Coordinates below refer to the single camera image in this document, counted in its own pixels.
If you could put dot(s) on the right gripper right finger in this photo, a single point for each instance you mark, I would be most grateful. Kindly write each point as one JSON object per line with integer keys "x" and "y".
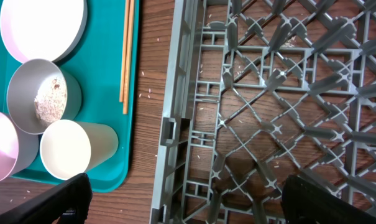
{"x": 303, "y": 202}

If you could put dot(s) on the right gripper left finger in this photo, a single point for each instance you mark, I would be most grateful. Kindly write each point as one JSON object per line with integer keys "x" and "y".
{"x": 67, "y": 202}

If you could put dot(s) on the white cup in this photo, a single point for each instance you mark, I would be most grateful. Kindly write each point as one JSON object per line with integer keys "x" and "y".
{"x": 68, "y": 148}

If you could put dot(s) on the small pink plate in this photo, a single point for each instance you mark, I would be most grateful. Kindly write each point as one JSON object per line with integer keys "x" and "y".
{"x": 17, "y": 148}

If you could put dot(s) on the grey bowl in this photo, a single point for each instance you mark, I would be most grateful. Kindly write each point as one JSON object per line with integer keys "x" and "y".
{"x": 23, "y": 88}

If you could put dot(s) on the large white plate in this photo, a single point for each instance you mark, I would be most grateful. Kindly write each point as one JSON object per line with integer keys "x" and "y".
{"x": 42, "y": 29}

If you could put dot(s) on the grey dishwasher rack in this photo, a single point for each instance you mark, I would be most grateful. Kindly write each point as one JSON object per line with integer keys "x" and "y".
{"x": 257, "y": 91}

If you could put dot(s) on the rice in bowl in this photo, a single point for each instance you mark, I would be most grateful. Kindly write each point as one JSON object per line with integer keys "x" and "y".
{"x": 50, "y": 101}

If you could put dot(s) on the teal serving tray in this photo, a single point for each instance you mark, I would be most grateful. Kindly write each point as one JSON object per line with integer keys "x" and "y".
{"x": 96, "y": 64}

